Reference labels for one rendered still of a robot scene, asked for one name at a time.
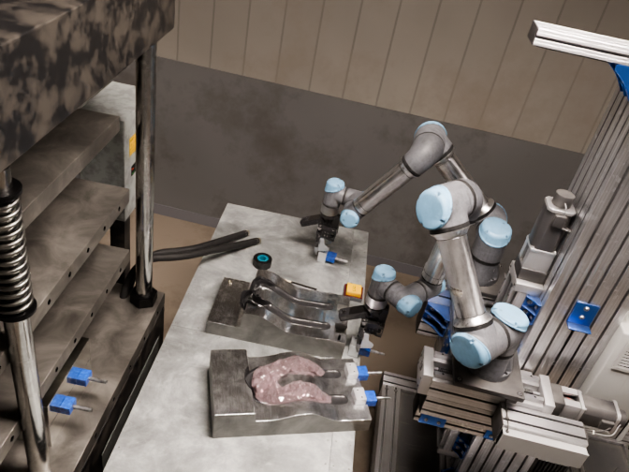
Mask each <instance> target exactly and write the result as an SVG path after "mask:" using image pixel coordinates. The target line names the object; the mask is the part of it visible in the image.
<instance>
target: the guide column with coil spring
mask: <svg viewBox="0 0 629 472"><path fill-rule="evenodd" d="M12 186H13V184H12V177H11V170H10V165H9V166H8V167H7V168H6V169H4V170H3V171H2V172H1V173H0V194H2V193H6V192H8V191H9V190H10V189H11V188H12ZM15 210H16V206H15V207H13V208H11V209H9V210H6V211H3V212H0V217H1V216H5V215H8V214H11V213H13V212H14V211H15ZM16 219H17V215H16V216H14V217H12V218H11V219H9V220H6V221H1V222H0V227H3V226H6V225H9V224H11V223H13V222H14V221H15V220H16ZM18 227H19V226H18V225H17V226H15V227H13V228H11V229H7V230H2V231H0V236H3V235H7V234H9V233H12V232H14V231H15V230H16V229H17V228H18ZM19 237H20V233H19V234H18V235H17V236H15V237H13V238H10V239H7V240H2V241H0V245H1V244H7V243H12V242H14V241H16V240H17V239H18V238H19ZM20 246H21V243H19V244H17V245H15V246H13V247H10V248H8V249H0V254H5V253H9V252H12V251H14V250H16V249H17V248H19V247H20ZM21 254H22V252H20V253H19V254H17V255H15V256H13V257H9V258H0V262H9V261H12V260H14V259H16V258H18V257H19V256H20V255H21ZM22 263H23V260H22V261H20V262H19V263H16V264H14V265H11V266H6V267H0V271H9V270H13V269H15V268H17V267H19V266H20V265H21V264H22ZM23 271H24V268H23V269H22V270H20V271H18V272H16V273H13V274H8V275H0V279H10V278H14V277H16V276H18V275H20V274H21V273H22V272H23ZM24 279H25V277H23V278H22V279H20V280H18V281H16V282H12V283H7V284H1V283H0V287H1V288H9V287H13V286H16V285H19V284H20V283H21V282H22V281H23V280H24ZM25 288H26V285H25V286H23V287H22V288H19V289H16V290H13V291H6V292H5V291H0V294H1V295H13V294H16V293H19V292H21V291H22V290H24V289H25ZM26 295H27V292H26V293H25V294H24V295H22V296H21V297H19V298H16V299H12V300H1V299H0V302H5V303H11V302H17V301H20V300H21V299H23V298H24V297H25V296H26ZM27 303H28V301H27V302H25V303H23V304H20V305H18V306H14V307H1V306H0V307H1V309H2V310H6V311H13V310H18V309H20V308H22V307H24V306H25V305H26V304H27ZM3 324H4V330H5V335H6V340H7V350H8V355H9V360H10V367H11V373H12V378H13V383H14V389H15V394H16V400H17V405H18V410H19V416H20V421H21V427H22V437H23V443H24V448H25V453H26V459H27V464H28V470H29V472H51V460H50V453H49V446H48V439H47V432H46V425H45V418H44V411H43V405H42V397H41V390H40V384H39V376H38V370H37V356H36V350H35V343H34V335H33V329H32V322H31V317H29V318H27V319H26V320H23V321H20V322H14V323H7V322H3Z"/></svg>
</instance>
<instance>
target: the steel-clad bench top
mask: <svg viewBox="0 0 629 472"><path fill-rule="evenodd" d="M300 221H301V218H298V217H294V216H289V215H285V214H277V213H272V212H267V211H262V210H258V209H254V208H249V207H244V206H240V205H235V204H231V203H228V204H227V206H226V208H225V210H224V212H223V214H222V216H221V219H220V221H219V223H218V225H217V227H216V229H215V232H214V234H213V236H212V238H211V240H214V239H217V238H220V237H224V236H227V235H229V234H233V233H236V232H239V231H243V230H246V229H248V230H249V231H250V235H249V236H246V237H243V238H240V239H238V240H235V241H232V242H228V243H235V242H238V241H243V240H248V239H253V238H257V237H259V238H260V239H261V243H259V244H255V245H250V246H246V247H242V248H238V249H233V250H229V251H225V252H221V253H216V254H212V255H208V256H204V257H203V258H202V260H201V262H200V263H199V265H198V267H197V271H196V273H195V275H194V277H193V279H192V281H191V284H190V286H189V288H188V290H187V291H186V293H185V295H184V298H183V301H182V303H181V305H180V307H179V310H178V312H177V314H176V316H175V318H174V319H173V321H172V324H171V326H170V328H169V330H168V333H167V335H166V338H165V340H164V342H163V344H162V346H161V347H160V350H159V352H158V354H157V356H156V358H155V360H154V364H153V366H152V368H151V370H150V372H149V374H148V376H147V378H146V380H145V382H144V384H143V386H142V388H141V391H140V393H139V396H138V398H137V400H136V403H135V404H134V406H133V408H132V410H131V412H130V414H129V417H128V419H127V421H126V423H125V425H124V428H123V430H122V432H121V434H120V436H119V438H118V440H117V443H116V445H115V447H114V449H113V451H112V453H111V455H110V458H109V460H108V462H107V464H106V466H105V469H104V471H103V472H353V459H354V445H355V431H348V432H329V433H311V434H293V435H259V436H241V437H223V438H212V420H211V402H210V384H209V367H210V357H211V350H215V349H246V350H247V357H264V356H269V355H274V354H279V353H284V352H289V351H292V350H287V349H282V348H278V347H270V346H265V345H260V344H256V343H251V342H246V341H242V340H238V339H233V338H228V337H224V336H219V335H214V334H210V333H206V327H207V320H208V317H209V315H210V312H211V310H212V306H213V304H214V301H215V299H216V296H217V294H218V291H219V289H220V287H221V284H222V282H223V279H224V277H228V278H232V279H237V280H242V281H246V282H252V281H253V279H255V278H256V273H257V269H256V268H255V267H254V266H253V258H254V255H255V254H257V253H267V254H269V255H270V256H271V257H272V262H271V267H270V268H269V269H267V270H266V271H270V272H273V273H276V274H278V275H280V276H281V277H283V278H284V279H286V280H289V281H293V282H296V283H299V284H303V285H305V286H308V287H312V288H317V290H316V291H322V292H327V293H328V292H329V293H334V294H339V295H343V294H344V284H347V283H351V284H356V285H361V286H362V287H363V296H362V302H353V301H350V304H349V307H352V306H358V305H363V304H364V291H365V277H366V263H367V249H368V235H369V232H367V231H362V230H357V229H348V228H344V227H340V226H339V229H338V233H337V234H336V237H335V238H334V242H331V243H330V244H325V245H326V246H327V247H328V248H329V251H331V252H334V253H337V256H336V258H342V259H346V260H348V261H347V263H345V262H342V261H340V260H336V259H335V261H334V263H332V262H329V261H325V263H322V262H319V261H317V257H318V252H319V251H317V255H316V254H315V238H316V232H317V228H318V224H316V225H311V226H306V227H302V226H301V224H300ZM353 236H354V237H353ZM223 244H226V243H223ZM352 244H353V245H352ZM351 254H352V255H351ZM350 262H351V263H350ZM348 280H349V281H348ZM360 322H361V318H358V319H352V320H348V323H347V329H346V342H345V347H344V353H343V356H342V359H353V360H354V362H355V363H356V366H359V361H360V355H359V354H358V357H357V358H356V357H353V356H349V355H347V354H348V349H349V346H350V342H351V339H352V336H356V337H358V330H359V326H360ZM331 440H332V442H331ZM329 458H330V459H329Z"/></svg>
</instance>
